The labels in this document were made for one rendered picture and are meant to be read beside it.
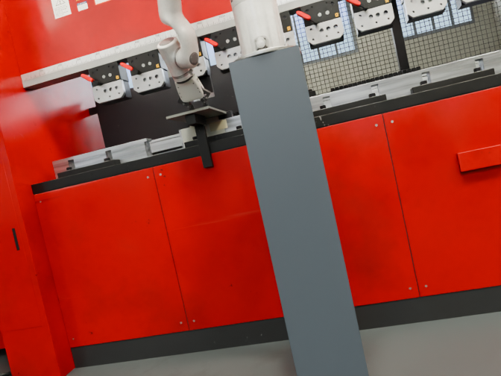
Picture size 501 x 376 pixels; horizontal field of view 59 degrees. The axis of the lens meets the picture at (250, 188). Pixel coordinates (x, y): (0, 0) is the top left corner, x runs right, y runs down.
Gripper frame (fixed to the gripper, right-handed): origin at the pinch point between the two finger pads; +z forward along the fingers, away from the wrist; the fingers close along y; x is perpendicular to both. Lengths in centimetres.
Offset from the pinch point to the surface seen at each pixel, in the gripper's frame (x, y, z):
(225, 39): -22.2, -15.9, -15.8
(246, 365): 84, -4, 64
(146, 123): -50, 54, 30
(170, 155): 15.3, 15.4, 9.5
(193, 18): -30.2, -4.1, -25.9
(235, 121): -0.5, -12.3, 11.6
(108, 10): -38, 34, -38
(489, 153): 29, -106, 32
